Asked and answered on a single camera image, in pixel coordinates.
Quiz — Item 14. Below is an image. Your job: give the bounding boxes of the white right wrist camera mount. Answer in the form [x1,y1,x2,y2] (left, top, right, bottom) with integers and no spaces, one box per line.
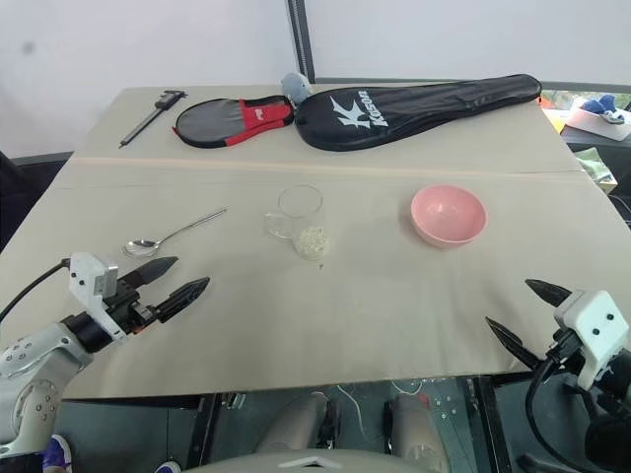
[552,289,631,391]

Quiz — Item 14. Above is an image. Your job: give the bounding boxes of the grey rounded robot leg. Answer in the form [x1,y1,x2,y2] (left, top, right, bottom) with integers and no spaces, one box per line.
[383,392,447,462]
[255,392,343,457]

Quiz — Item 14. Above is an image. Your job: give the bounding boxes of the grey robot torso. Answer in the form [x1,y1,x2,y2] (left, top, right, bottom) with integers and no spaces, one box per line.
[179,445,462,473]

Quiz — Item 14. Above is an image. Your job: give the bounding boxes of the blue plush item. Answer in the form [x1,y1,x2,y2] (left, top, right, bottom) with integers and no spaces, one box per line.
[580,95,618,117]

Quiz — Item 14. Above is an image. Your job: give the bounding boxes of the silver metal spoon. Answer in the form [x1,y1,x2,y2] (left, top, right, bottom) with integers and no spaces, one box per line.
[121,207,230,258]

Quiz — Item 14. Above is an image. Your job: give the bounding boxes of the green packet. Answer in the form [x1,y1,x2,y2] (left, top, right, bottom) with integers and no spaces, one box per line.
[575,146,619,194]

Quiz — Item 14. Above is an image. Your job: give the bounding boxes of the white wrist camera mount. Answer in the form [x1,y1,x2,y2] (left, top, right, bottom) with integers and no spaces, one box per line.
[552,289,631,391]
[68,251,127,341]

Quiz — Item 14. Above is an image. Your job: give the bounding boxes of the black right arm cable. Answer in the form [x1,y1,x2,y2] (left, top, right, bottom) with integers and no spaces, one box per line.
[524,344,600,467]

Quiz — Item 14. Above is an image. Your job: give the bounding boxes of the black badminton racket cover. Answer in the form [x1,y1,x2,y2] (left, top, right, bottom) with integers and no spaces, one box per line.
[293,73,543,153]

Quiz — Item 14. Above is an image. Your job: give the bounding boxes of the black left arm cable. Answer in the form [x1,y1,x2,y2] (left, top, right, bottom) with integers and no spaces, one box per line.
[0,257,74,322]

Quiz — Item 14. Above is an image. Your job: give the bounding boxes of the grey plush toy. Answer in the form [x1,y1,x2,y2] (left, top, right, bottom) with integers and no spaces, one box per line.
[280,72,315,105]

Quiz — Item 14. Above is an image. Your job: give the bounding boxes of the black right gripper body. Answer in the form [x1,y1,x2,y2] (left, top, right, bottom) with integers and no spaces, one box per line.
[543,327,591,381]

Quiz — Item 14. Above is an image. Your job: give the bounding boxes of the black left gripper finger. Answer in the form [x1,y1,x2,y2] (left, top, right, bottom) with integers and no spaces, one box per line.
[156,276,212,324]
[121,255,179,293]

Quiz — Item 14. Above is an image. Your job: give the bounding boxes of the black vertical pole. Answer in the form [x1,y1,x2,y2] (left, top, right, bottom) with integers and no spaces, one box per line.
[287,0,317,84]

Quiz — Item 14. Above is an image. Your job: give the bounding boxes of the black vernier caliper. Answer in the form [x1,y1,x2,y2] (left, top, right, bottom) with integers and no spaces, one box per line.
[117,89,191,150]

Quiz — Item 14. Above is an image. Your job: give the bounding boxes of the red black paddle cover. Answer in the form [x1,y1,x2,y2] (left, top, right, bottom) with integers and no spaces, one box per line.
[171,95,298,150]

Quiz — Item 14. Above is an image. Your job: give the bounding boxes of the pink bowl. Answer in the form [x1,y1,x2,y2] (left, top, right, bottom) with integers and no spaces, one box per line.
[410,183,489,249]

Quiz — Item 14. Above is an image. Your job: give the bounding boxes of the clear glass mug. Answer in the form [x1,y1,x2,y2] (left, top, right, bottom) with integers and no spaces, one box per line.
[264,183,333,261]

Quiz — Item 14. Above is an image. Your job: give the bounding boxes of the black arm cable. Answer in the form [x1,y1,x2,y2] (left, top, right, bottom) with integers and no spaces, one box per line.
[524,344,600,467]
[0,257,74,322]

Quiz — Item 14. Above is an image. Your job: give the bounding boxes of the white storage box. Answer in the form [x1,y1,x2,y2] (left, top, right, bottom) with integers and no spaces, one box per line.
[565,103,631,141]

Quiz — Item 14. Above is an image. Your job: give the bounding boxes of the purple white shoe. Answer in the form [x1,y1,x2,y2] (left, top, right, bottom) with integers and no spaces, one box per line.
[42,433,74,473]

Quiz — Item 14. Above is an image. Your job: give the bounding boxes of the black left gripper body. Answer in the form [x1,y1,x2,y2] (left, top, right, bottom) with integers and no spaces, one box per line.
[104,277,164,337]

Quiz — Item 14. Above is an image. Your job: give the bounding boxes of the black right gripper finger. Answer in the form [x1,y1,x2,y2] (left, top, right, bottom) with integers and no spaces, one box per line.
[525,278,574,310]
[484,315,549,372]

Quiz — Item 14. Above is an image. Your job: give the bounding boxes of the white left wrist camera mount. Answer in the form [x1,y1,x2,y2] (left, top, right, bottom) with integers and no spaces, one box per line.
[68,251,127,341]

